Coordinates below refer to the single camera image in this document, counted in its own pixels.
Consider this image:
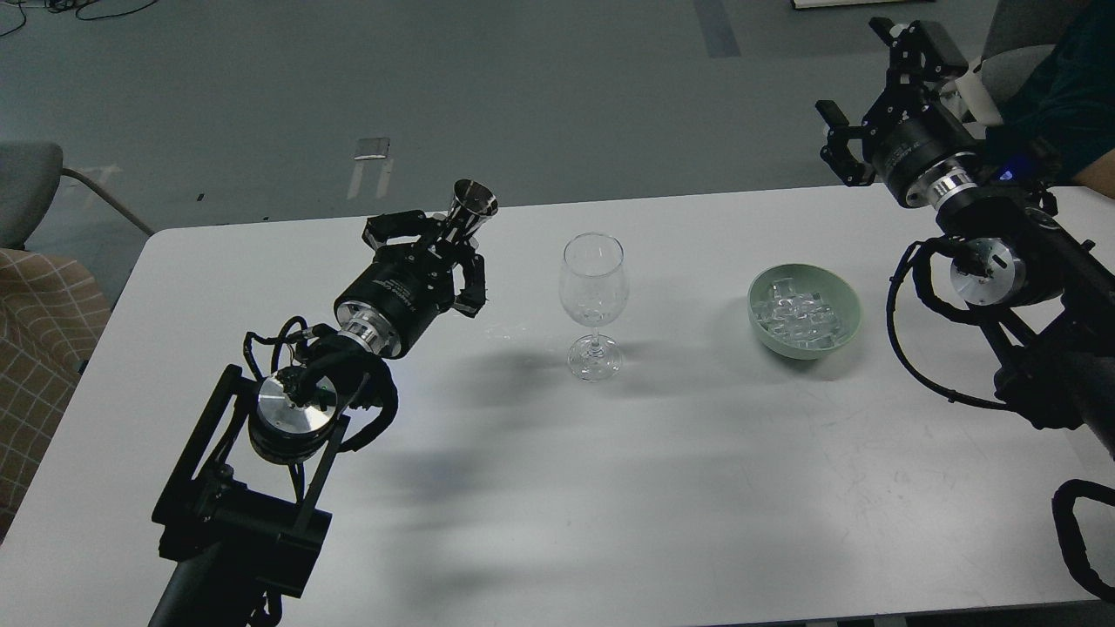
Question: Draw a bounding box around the pile of clear ice cubes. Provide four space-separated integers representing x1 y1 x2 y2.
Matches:
750 277 853 354

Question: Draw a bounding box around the steel cocktail jigger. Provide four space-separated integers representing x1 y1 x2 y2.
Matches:
442 179 500 245

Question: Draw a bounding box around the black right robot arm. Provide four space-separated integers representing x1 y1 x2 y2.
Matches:
815 17 1114 451

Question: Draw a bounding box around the person in teal shirt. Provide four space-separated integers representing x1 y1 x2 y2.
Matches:
986 1 1114 197

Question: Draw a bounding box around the grey office chair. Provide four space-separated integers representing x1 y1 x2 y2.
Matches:
950 1 1090 127

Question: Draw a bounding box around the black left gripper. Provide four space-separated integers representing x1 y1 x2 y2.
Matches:
335 210 487 360

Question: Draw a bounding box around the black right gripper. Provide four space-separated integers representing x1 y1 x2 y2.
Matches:
815 17 978 209

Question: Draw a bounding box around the metal floor plate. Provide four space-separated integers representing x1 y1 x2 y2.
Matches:
352 138 390 160

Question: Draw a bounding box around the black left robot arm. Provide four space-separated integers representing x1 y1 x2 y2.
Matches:
151 202 497 626

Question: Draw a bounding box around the green bowl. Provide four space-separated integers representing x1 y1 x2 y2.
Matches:
747 263 862 361

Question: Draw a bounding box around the checkered beige cushion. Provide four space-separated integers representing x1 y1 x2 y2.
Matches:
1 247 112 536

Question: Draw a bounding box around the clear wine glass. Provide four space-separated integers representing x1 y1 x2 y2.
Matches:
558 232 630 382

